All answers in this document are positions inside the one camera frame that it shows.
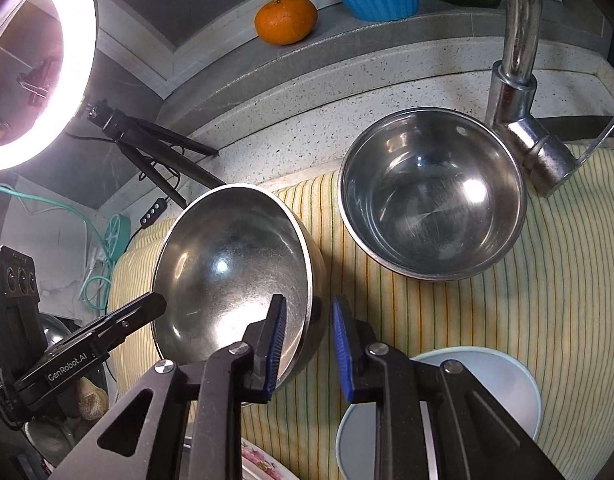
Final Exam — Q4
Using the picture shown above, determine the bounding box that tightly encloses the light green ceramic bowl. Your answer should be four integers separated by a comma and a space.
335, 346, 542, 479

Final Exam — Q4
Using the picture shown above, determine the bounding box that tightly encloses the pink flower white plate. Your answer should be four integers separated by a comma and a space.
241, 438, 297, 480

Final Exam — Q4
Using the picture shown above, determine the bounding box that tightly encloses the large steel bowl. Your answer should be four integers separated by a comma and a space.
152, 184, 329, 386

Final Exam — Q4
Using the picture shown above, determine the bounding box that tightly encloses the small red steel bowl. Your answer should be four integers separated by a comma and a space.
337, 107, 528, 282

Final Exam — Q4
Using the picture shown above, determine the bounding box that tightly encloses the chrome kitchen faucet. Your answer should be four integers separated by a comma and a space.
485, 0, 614, 197

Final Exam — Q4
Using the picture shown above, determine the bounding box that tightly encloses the gloved left hand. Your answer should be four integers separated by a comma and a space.
76, 377, 108, 422

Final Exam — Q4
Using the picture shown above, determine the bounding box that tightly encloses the yellow striped cloth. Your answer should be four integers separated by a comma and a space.
109, 148, 614, 479

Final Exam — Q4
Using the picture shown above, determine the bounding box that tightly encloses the teal round power strip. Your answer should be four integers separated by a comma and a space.
104, 214, 131, 262

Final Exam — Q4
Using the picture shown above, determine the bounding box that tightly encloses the black tripod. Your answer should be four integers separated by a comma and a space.
82, 100, 225, 209

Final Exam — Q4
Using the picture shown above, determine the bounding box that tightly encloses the orange tangerine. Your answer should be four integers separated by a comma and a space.
254, 0, 318, 46

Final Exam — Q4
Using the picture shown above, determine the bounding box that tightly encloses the teal cable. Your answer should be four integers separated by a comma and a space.
0, 179, 118, 313

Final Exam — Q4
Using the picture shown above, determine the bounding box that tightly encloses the black inline remote cable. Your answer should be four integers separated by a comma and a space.
60, 129, 189, 256

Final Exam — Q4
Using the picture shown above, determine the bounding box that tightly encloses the white ring light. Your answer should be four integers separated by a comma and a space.
0, 0, 98, 171

